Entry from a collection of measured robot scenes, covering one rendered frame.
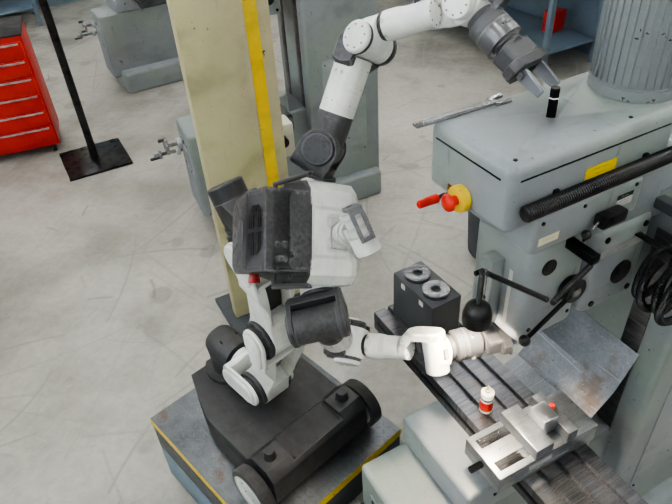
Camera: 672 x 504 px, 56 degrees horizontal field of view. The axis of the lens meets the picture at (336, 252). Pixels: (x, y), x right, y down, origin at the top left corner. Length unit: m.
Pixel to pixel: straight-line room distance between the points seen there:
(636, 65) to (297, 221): 0.81
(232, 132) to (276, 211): 1.58
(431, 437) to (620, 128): 1.10
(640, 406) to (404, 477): 0.76
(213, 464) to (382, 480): 0.76
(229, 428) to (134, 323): 1.53
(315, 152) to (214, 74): 1.43
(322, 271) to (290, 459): 0.95
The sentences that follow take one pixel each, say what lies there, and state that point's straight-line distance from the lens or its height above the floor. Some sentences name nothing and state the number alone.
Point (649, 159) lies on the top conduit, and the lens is 1.50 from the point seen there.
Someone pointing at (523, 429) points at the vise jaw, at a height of 1.03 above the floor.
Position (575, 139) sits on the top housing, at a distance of 1.35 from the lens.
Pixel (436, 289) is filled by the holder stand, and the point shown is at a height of 1.10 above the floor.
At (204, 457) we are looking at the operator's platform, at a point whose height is 0.40.
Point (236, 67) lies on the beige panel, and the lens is 2.92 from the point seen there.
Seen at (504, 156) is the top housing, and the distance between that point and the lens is 1.26.
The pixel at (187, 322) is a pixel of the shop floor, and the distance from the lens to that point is 3.73.
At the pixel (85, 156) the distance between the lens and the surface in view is 5.66.
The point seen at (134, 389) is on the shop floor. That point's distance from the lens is 3.48.
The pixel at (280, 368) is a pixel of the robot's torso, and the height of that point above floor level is 0.76.
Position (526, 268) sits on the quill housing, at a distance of 1.51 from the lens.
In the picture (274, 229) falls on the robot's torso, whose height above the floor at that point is 1.66.
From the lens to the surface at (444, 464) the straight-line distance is 2.00.
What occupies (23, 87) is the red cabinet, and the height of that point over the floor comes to 0.61.
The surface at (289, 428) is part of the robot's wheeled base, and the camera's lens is 2.39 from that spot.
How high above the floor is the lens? 2.51
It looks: 38 degrees down
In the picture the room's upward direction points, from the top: 4 degrees counter-clockwise
